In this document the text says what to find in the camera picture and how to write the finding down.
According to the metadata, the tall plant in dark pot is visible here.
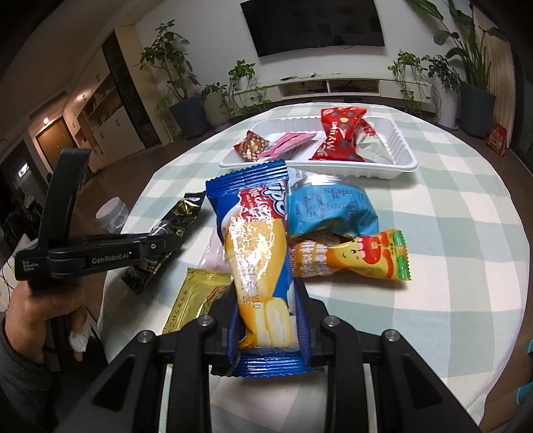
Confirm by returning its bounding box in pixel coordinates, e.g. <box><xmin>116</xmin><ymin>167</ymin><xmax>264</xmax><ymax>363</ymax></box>
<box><xmin>139</xmin><ymin>19</ymin><xmax>210</xmax><ymax>141</ymax></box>

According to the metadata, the large red snack packet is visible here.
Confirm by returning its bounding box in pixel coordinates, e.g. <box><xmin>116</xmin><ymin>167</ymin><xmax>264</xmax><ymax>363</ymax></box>
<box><xmin>310</xmin><ymin>106</ymin><xmax>369</xmax><ymax>162</ymax></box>

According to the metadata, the bamboo curtain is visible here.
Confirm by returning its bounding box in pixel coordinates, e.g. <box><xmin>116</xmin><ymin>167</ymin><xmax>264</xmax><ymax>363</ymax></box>
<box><xmin>470</xmin><ymin>7</ymin><xmax>518</xmax><ymax>144</ymax></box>

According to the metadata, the bushy plant in white pot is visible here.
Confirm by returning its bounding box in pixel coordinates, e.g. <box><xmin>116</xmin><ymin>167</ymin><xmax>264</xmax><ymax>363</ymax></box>
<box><xmin>422</xmin><ymin>54</ymin><xmax>461</xmax><ymax>130</ymax></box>

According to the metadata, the trailing vine plant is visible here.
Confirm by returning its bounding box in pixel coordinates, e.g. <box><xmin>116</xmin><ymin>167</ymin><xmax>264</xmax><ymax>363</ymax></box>
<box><xmin>227</xmin><ymin>60</ymin><xmax>272</xmax><ymax>118</ymax></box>
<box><xmin>387</xmin><ymin>50</ymin><xmax>434</xmax><ymax>116</ymax></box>

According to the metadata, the orange snack packet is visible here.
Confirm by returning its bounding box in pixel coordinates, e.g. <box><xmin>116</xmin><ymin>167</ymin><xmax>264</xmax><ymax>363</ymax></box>
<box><xmin>288</xmin><ymin>228</ymin><xmax>411</xmax><ymax>282</ymax></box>

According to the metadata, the wall television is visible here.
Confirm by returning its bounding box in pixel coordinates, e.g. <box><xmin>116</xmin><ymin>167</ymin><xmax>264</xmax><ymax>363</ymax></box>
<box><xmin>240</xmin><ymin>0</ymin><xmax>386</xmax><ymax>58</ymax></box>

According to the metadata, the blue cake packet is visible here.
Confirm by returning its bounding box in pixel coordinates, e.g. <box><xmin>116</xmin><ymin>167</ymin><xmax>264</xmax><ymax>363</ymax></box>
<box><xmin>206</xmin><ymin>159</ymin><xmax>312</xmax><ymax>378</ymax></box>

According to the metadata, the white wall cabinet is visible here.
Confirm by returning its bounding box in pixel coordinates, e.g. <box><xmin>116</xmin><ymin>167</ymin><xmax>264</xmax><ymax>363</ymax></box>
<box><xmin>66</xmin><ymin>24</ymin><xmax>156</xmax><ymax>176</ymax></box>

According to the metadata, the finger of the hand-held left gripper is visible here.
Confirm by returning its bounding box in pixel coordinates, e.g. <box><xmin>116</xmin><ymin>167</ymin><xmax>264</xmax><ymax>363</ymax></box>
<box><xmin>132</xmin><ymin>233</ymin><xmax>185</xmax><ymax>270</ymax></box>

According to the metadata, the person's left hand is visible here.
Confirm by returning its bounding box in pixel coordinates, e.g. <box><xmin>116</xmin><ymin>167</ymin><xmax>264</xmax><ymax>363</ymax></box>
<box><xmin>6</xmin><ymin>282</ymin><xmax>91</xmax><ymax>364</ymax></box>

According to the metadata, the white trash bin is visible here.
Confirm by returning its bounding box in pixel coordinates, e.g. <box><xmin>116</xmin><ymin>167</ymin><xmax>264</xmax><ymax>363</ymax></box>
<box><xmin>94</xmin><ymin>197</ymin><xmax>130</xmax><ymax>234</ymax></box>

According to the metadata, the person's left forearm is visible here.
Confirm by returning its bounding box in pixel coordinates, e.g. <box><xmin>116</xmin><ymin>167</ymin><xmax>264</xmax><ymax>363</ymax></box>
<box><xmin>0</xmin><ymin>312</ymin><xmax>90</xmax><ymax>433</ymax></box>

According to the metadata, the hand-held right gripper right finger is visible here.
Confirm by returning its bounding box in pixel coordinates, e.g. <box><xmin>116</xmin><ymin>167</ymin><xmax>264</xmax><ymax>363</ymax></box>
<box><xmin>295</xmin><ymin>278</ymin><xmax>492</xmax><ymax>433</ymax></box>

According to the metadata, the small plant in white pot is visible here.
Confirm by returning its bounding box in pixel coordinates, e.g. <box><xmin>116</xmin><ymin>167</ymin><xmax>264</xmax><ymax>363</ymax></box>
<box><xmin>202</xmin><ymin>81</ymin><xmax>235</xmax><ymax>128</ymax></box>

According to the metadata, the pale pink snack packet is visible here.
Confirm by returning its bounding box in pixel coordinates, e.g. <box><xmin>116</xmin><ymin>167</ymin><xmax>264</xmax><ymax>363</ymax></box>
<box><xmin>198</xmin><ymin>228</ymin><xmax>235</xmax><ymax>275</ymax></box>

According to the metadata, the large-leaf plant in dark pot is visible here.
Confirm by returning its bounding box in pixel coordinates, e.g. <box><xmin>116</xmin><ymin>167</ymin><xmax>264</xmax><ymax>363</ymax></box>
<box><xmin>407</xmin><ymin>0</ymin><xmax>507</xmax><ymax>139</ymax></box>

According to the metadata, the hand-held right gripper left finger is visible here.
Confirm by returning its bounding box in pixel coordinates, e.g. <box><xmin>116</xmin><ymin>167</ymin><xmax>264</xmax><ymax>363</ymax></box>
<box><xmin>54</xmin><ymin>286</ymin><xmax>244</xmax><ymax>433</ymax></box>

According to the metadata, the black snack packet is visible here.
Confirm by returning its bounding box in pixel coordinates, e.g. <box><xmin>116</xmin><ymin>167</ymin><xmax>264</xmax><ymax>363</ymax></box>
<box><xmin>120</xmin><ymin>191</ymin><xmax>208</xmax><ymax>295</ymax></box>

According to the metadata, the brown patterned snack packet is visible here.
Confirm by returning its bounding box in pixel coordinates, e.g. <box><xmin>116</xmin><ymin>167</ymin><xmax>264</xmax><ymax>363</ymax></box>
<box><xmin>233</xmin><ymin>130</ymin><xmax>269</xmax><ymax>163</ymax></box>

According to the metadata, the light blue snack packet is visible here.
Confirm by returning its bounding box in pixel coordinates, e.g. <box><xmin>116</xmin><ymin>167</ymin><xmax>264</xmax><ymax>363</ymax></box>
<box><xmin>286</xmin><ymin>168</ymin><xmax>380</xmax><ymax>241</ymax></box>

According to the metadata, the white and red snack packet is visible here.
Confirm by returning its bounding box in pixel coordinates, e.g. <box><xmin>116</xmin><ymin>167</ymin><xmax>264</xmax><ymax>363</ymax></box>
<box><xmin>354</xmin><ymin>118</ymin><xmax>394</xmax><ymax>164</ymax></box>

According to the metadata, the red gift box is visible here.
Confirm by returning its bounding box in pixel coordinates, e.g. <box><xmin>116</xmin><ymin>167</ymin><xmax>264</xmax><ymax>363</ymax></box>
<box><xmin>486</xmin><ymin>122</ymin><xmax>510</xmax><ymax>157</ymax></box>

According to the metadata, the white plastic tray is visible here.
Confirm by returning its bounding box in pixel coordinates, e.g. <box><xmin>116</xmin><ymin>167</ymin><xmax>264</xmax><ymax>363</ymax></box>
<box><xmin>218</xmin><ymin>116</ymin><xmax>419</xmax><ymax>180</ymax></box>

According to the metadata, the glass sliding door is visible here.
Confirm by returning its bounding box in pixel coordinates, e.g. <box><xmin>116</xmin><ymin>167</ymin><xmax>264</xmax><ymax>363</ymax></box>
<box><xmin>509</xmin><ymin>25</ymin><xmax>533</xmax><ymax>201</ymax></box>

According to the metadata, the wooden door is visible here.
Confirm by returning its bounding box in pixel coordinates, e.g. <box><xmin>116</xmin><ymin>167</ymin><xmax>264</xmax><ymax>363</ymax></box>
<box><xmin>35</xmin><ymin>116</ymin><xmax>81</xmax><ymax>176</ymax></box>

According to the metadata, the green checked tablecloth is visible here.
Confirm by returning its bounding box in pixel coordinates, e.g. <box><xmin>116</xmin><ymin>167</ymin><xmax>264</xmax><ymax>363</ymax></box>
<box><xmin>100</xmin><ymin>101</ymin><xmax>524</xmax><ymax>433</ymax></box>

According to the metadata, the gold snack packet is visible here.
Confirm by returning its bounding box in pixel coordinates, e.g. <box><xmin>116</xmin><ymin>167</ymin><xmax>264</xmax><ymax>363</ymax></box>
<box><xmin>162</xmin><ymin>267</ymin><xmax>232</xmax><ymax>334</ymax></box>

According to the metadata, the white TV cabinet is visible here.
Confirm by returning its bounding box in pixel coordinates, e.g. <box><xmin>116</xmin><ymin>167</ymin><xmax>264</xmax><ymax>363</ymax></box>
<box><xmin>232</xmin><ymin>72</ymin><xmax>434</xmax><ymax>114</ymax></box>

